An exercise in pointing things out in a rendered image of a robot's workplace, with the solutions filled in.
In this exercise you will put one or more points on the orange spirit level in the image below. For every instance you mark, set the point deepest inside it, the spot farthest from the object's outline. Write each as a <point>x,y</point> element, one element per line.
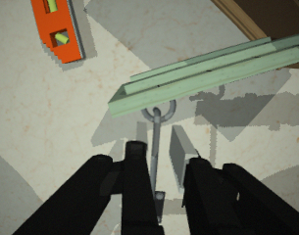
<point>56,18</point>

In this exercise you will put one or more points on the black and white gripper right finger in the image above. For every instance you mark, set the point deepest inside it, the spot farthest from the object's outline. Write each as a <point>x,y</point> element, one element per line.
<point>212,209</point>

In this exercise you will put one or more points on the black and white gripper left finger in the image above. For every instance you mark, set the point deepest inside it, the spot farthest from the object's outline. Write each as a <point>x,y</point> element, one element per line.
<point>75,208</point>

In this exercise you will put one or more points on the brown wooden cabinet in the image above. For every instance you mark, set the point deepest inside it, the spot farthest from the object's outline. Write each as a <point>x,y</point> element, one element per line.
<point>269,19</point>

